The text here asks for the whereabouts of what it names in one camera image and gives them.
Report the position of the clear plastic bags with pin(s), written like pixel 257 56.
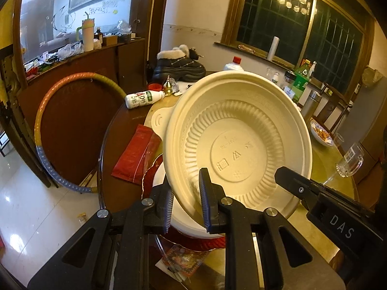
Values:
pixel 69 50

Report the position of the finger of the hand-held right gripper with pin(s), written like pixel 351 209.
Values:
pixel 297 185

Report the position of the black fur-lined boots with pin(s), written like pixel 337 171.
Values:
pixel 178 63

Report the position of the gold bell-shaped bottle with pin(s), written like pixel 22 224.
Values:
pixel 168 87

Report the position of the multicoloured hula hoop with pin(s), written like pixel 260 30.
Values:
pixel 75 76

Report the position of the brown box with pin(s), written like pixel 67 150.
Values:
pixel 110 40

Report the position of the small clear glass cup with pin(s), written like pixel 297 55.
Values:
pixel 338 139

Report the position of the white wall switch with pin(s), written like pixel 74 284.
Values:
pixel 357 88

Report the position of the clear bottle black cap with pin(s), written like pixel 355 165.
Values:
pixel 288 78

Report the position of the white paper roll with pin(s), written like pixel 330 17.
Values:
pixel 273 48

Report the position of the clear glass pitcher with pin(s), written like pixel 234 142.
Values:
pixel 349 160

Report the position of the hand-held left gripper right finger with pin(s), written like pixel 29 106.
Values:
pixel 206 202

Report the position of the green plastic bottle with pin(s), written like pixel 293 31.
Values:
pixel 300 81

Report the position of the white disposable bowl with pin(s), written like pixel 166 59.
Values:
pixel 187 225

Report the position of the wooden chair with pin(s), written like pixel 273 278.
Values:
pixel 328 111

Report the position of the small brown bottle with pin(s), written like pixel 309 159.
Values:
pixel 97 34

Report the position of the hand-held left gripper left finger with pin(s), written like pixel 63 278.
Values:
pixel 165 208

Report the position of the white liquor bottle red cap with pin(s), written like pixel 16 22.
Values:
pixel 233 63

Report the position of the dark barred window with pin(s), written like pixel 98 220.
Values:
pixel 287 21

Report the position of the grey refrigerator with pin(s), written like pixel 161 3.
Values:
pixel 362 127

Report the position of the white milk bottle green label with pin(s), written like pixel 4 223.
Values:
pixel 142 99

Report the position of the steel thermos flask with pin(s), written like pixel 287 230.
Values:
pixel 310 105

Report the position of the wooden sideboard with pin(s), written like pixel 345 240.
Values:
pixel 75 111

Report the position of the red foil packet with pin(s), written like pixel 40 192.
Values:
pixel 136 154

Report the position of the cream ribbed plastic bowl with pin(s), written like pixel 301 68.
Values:
pixel 242 145

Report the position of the small red container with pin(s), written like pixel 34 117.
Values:
pixel 154 86

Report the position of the blue patterned plate with food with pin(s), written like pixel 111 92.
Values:
pixel 322 133

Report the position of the sideboard mirror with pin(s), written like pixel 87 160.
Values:
pixel 45 15

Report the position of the white pump bottle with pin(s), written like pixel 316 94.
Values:
pixel 312 71

